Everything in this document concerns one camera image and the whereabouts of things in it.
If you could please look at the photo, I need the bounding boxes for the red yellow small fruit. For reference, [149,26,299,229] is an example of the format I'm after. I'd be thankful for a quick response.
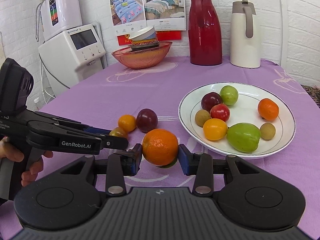
[109,127,128,139]

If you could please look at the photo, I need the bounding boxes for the small back orange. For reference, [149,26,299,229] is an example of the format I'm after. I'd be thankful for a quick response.
[118,114,137,133]

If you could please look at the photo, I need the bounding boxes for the orange with leaf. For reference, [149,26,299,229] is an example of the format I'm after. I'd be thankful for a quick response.
[142,129,178,166]

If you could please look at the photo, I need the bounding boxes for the yellow orange kumquat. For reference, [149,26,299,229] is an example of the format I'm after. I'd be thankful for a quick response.
[203,118,228,141]

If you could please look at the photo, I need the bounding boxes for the dark plum back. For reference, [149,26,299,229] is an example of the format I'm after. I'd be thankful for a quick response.
[136,108,158,133]

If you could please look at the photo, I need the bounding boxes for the dark plum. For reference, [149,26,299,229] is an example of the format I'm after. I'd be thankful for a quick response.
[201,92,223,112]
[136,108,158,133]

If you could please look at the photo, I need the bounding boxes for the brown longan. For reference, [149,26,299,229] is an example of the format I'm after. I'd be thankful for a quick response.
[195,109,211,127]
[260,122,276,140]

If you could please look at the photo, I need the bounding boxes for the green apple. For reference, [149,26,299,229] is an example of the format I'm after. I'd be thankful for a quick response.
[226,122,261,153]
[220,85,239,106]

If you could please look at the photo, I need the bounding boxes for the red tomato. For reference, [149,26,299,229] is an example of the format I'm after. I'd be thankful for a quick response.
[210,103,230,122]

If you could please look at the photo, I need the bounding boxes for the dark plum front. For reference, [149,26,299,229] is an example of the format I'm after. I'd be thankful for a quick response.
[201,92,223,112]

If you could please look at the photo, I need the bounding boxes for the large front orange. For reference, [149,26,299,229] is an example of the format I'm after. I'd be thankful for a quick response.
[258,98,279,121]

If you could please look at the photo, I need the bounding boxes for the person left hand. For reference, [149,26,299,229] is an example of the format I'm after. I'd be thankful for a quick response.
[0,136,54,188]

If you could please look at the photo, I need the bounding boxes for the purple tablecloth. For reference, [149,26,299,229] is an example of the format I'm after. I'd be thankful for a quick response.
[0,56,320,238]

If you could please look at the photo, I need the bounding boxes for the white water dispenser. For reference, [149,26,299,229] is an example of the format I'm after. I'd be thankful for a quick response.
[39,22,106,96]

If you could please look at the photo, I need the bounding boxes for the white porcelain plate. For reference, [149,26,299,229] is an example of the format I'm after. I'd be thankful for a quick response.
[178,82,296,159]

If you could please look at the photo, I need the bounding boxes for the orange plastic bowl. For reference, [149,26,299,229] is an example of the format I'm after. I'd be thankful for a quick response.
[112,41,172,69]

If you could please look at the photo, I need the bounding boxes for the stacked small bowls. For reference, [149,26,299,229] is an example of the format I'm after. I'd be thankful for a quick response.
[129,26,159,51]

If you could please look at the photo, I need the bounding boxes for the white water purifier unit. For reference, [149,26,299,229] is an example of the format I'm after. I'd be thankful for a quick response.
[41,0,82,41]

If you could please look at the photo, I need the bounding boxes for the white thermos jug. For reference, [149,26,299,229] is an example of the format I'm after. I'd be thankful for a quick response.
[230,0,261,69]

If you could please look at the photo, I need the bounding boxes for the leopard print cloth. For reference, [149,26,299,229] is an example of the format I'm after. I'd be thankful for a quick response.
[302,85,320,108]

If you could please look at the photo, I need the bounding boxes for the red thermos jug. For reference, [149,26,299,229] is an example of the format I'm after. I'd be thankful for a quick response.
[188,0,222,66]

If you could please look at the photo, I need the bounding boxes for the bedding wall calendar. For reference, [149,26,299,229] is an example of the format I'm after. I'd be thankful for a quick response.
[110,0,186,36]

